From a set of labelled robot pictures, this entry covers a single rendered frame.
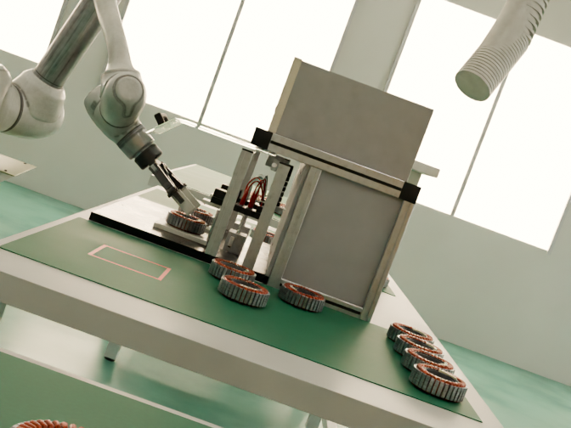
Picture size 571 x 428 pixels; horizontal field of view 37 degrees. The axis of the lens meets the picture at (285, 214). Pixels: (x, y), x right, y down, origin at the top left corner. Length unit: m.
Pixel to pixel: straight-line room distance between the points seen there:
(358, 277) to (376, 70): 5.04
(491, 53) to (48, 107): 1.74
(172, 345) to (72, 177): 5.92
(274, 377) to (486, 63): 2.30
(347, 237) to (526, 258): 5.30
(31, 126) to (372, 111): 1.11
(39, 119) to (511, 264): 5.23
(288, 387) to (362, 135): 0.99
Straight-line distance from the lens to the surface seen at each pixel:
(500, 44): 3.60
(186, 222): 2.36
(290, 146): 2.16
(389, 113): 2.29
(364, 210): 2.19
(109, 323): 1.46
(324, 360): 1.64
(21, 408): 0.97
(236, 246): 2.37
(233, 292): 1.85
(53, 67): 2.79
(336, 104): 2.28
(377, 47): 7.18
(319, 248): 2.19
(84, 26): 2.76
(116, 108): 2.22
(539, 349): 7.60
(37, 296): 1.48
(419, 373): 1.71
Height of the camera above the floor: 1.11
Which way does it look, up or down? 5 degrees down
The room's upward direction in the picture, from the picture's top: 20 degrees clockwise
